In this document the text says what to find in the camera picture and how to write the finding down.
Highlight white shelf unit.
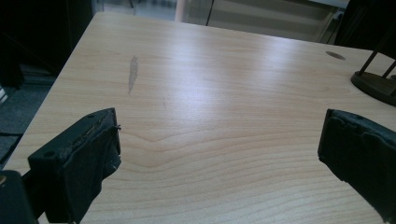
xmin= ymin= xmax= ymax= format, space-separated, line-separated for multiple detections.
xmin=174 ymin=0 xmax=349 ymax=43

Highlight dark round table grommet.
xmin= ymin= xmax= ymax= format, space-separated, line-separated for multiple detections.
xmin=325 ymin=50 xmax=347 ymax=61

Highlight black hanging cable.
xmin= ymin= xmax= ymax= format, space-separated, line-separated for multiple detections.
xmin=205 ymin=0 xmax=216 ymax=27

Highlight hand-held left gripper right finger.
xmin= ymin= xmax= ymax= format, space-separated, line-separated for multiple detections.
xmin=317 ymin=108 xmax=396 ymax=224

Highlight dark cabinet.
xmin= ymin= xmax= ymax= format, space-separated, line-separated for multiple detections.
xmin=0 ymin=0 xmax=94 ymax=78

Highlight dark brown cup rack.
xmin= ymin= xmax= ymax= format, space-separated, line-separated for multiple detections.
xmin=350 ymin=27 xmax=396 ymax=107

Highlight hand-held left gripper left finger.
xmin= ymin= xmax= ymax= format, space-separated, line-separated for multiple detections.
xmin=27 ymin=107 xmax=122 ymax=224

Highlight black curtain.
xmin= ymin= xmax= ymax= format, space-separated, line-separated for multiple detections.
xmin=334 ymin=0 xmax=396 ymax=60

